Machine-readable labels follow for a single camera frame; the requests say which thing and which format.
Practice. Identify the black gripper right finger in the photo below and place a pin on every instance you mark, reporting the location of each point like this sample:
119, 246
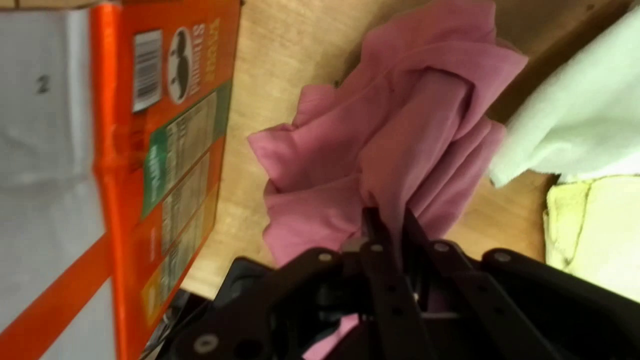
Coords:
481, 300

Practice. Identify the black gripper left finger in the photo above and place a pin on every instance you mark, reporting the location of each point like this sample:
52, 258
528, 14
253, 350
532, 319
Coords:
393, 312

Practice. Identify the yellow cloth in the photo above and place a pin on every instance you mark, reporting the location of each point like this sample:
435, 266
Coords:
601, 233

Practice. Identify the pink cloth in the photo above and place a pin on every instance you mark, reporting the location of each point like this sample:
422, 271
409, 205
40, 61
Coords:
400, 120

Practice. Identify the white cloth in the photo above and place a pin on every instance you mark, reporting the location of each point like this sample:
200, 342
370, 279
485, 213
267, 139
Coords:
580, 113

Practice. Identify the orange Pringles cardboard box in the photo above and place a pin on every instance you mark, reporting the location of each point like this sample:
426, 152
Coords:
181, 167

